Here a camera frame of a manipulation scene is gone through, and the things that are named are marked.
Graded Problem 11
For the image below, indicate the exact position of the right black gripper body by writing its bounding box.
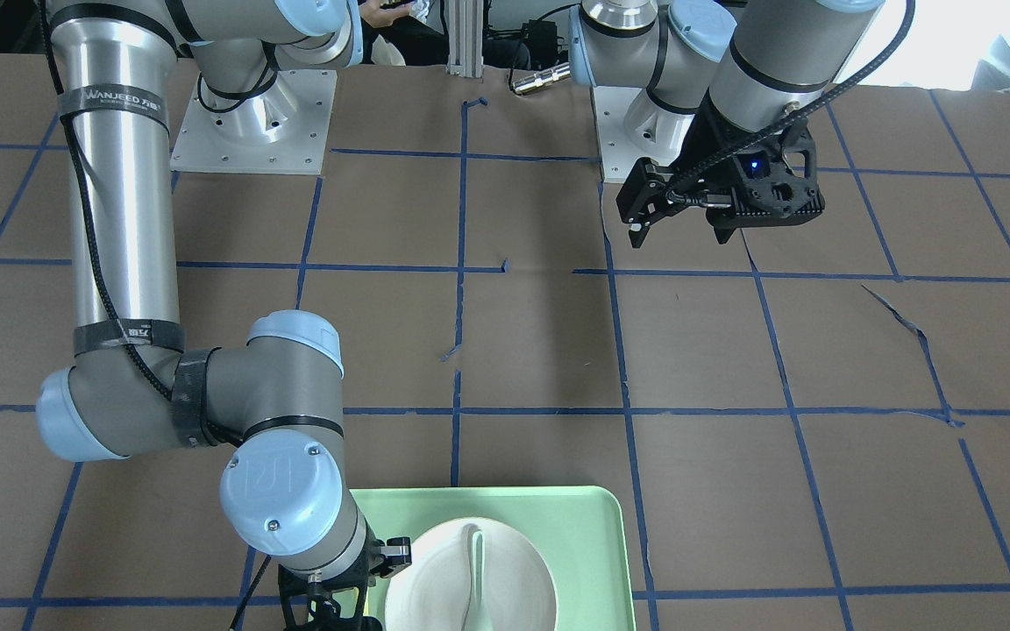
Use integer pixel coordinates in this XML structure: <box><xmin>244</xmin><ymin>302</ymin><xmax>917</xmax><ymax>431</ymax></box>
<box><xmin>330</xmin><ymin>522</ymin><xmax>413</xmax><ymax>614</ymax></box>

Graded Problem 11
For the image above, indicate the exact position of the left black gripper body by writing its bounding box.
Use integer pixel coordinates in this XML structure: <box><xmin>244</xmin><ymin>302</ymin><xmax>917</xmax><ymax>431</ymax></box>
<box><xmin>615</xmin><ymin>96</ymin><xmax>749</xmax><ymax>230</ymax></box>

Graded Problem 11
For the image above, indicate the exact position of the white round plate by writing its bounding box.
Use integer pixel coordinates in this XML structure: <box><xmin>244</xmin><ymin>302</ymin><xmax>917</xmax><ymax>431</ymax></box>
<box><xmin>381</xmin><ymin>518</ymin><xmax>558</xmax><ymax>630</ymax></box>

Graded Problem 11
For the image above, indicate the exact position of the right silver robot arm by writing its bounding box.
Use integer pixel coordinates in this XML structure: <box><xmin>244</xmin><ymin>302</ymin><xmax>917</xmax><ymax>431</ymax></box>
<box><xmin>35</xmin><ymin>1</ymin><xmax>412</xmax><ymax>630</ymax></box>

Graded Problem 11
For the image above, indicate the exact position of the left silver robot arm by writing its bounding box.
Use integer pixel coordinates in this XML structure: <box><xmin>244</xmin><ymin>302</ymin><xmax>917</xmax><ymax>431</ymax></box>
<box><xmin>569</xmin><ymin>1</ymin><xmax>882</xmax><ymax>248</ymax></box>

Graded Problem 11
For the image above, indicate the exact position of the light green plastic spoon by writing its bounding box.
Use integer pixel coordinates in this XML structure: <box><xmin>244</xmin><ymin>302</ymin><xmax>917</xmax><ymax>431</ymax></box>
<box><xmin>461</xmin><ymin>524</ymin><xmax>494</xmax><ymax>630</ymax></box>

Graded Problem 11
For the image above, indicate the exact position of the gold cylindrical tool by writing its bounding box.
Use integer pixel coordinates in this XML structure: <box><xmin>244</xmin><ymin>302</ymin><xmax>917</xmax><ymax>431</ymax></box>
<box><xmin>509</xmin><ymin>61</ymin><xmax>572</xmax><ymax>96</ymax></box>

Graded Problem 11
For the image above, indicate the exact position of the light green tray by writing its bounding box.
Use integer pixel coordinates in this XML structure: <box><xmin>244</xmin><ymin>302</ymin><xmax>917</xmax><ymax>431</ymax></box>
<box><xmin>354</xmin><ymin>485</ymin><xmax>635</xmax><ymax>630</ymax></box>

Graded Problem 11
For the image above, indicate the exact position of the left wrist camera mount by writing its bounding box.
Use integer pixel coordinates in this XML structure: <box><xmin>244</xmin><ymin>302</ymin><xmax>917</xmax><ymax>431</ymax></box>
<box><xmin>706</xmin><ymin>118</ymin><xmax>826</xmax><ymax>229</ymax></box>

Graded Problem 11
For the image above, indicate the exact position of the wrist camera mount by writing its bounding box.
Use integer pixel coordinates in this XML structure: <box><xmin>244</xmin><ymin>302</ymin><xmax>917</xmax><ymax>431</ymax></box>
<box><xmin>277</xmin><ymin>567</ymin><xmax>384</xmax><ymax>630</ymax></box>
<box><xmin>706</xmin><ymin>118</ymin><xmax>826</xmax><ymax>229</ymax></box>

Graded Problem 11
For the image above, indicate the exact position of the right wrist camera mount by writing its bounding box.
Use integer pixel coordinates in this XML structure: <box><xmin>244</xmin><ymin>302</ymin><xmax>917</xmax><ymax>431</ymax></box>
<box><xmin>277</xmin><ymin>567</ymin><xmax>384</xmax><ymax>630</ymax></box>

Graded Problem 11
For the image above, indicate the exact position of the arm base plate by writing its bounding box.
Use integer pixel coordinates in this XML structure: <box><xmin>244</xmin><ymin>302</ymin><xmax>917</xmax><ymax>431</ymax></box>
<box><xmin>593</xmin><ymin>85</ymin><xmax>694</xmax><ymax>184</ymax></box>
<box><xmin>171</xmin><ymin>69</ymin><xmax>338</xmax><ymax>175</ymax></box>

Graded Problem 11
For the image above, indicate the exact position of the aluminium frame post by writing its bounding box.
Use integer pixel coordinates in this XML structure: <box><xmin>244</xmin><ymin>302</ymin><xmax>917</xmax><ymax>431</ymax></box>
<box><xmin>438</xmin><ymin>0</ymin><xmax>486</xmax><ymax>81</ymax></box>

